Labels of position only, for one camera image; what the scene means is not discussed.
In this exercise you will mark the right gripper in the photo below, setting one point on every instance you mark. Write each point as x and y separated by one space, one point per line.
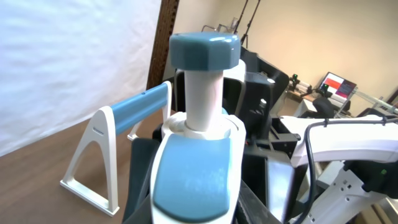
259 109

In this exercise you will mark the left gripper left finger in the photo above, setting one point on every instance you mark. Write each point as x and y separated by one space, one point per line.
141 168

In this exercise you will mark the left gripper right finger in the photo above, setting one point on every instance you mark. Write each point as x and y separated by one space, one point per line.
258 174

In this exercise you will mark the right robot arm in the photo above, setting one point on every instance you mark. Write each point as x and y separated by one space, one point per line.
348 143

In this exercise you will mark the white and blue stand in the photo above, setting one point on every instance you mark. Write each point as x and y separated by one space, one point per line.
110 155

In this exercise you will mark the computer monitor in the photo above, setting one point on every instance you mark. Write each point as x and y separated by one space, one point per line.
337 85

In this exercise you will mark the brown perforated post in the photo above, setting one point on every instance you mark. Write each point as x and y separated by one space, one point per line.
161 40

